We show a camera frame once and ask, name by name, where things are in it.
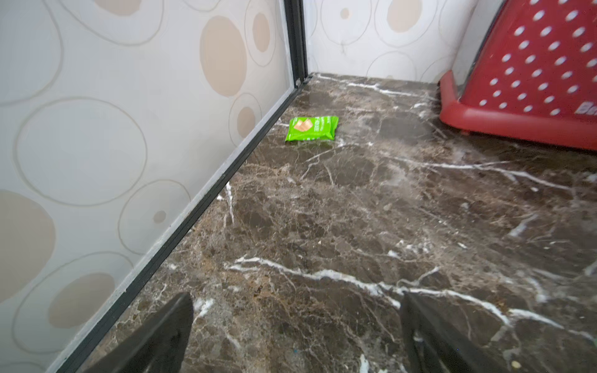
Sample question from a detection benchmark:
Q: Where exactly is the black vertical frame post left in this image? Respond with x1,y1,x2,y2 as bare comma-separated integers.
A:
283,0,309,88

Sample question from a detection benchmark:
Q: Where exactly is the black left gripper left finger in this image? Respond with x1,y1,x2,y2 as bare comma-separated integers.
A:
87,292,194,373

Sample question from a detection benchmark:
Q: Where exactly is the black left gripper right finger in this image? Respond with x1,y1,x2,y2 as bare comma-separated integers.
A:
400,293,506,372

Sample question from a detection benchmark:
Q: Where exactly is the red polka dot toaster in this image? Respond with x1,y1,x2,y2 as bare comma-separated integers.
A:
439,1,596,151

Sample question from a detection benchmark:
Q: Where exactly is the green snack packet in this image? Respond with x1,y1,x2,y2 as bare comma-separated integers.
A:
285,116,339,141

